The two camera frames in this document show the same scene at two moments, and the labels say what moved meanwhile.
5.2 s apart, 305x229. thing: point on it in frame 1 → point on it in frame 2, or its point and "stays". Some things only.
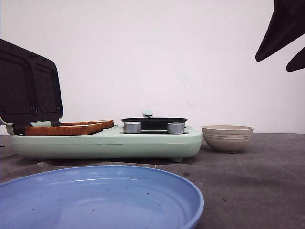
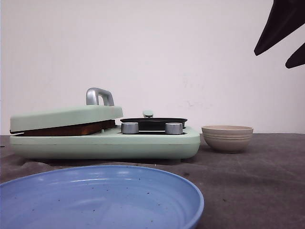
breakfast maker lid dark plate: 30,88 → 92,112
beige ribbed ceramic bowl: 227,139 stays
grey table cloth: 261,187 stays
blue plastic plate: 99,197 stays
